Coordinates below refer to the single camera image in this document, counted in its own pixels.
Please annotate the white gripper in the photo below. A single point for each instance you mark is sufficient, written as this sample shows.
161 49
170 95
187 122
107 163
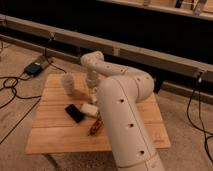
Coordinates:
92 78

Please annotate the clear plastic cup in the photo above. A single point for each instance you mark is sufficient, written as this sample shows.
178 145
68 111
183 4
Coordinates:
68 83

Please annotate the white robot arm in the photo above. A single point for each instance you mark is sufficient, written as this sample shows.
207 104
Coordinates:
117 95

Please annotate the white crumpled cloth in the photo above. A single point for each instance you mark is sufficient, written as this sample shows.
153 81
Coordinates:
89 109

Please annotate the black flat device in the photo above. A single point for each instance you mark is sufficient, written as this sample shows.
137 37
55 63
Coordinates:
74 113

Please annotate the wooden board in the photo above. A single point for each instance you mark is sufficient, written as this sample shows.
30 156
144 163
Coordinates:
54 131

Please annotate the black power adapter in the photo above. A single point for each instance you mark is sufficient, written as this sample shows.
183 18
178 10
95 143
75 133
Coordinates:
33 69

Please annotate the long metal rail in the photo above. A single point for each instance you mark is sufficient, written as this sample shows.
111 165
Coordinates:
172 63

